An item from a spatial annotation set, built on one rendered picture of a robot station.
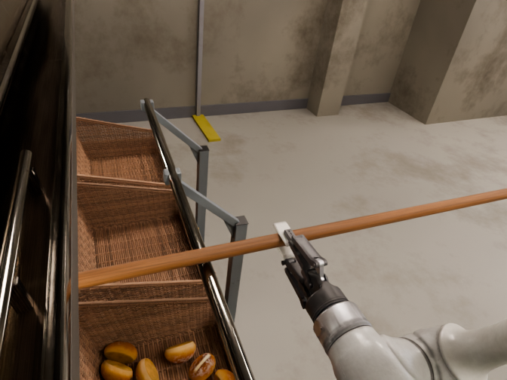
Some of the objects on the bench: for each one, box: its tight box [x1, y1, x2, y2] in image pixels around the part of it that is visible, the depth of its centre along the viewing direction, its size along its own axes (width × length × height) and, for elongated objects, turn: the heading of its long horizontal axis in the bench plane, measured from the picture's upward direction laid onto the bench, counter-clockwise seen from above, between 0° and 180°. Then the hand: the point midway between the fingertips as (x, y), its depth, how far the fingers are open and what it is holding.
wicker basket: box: [77, 182, 218, 333], centre depth 144 cm, size 49×56×28 cm
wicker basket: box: [76, 117, 177, 222], centre depth 187 cm, size 49×56×28 cm
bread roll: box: [164, 341, 195, 363], centre depth 121 cm, size 6×10×7 cm
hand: (284, 239), depth 83 cm, fingers closed on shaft, 3 cm apart
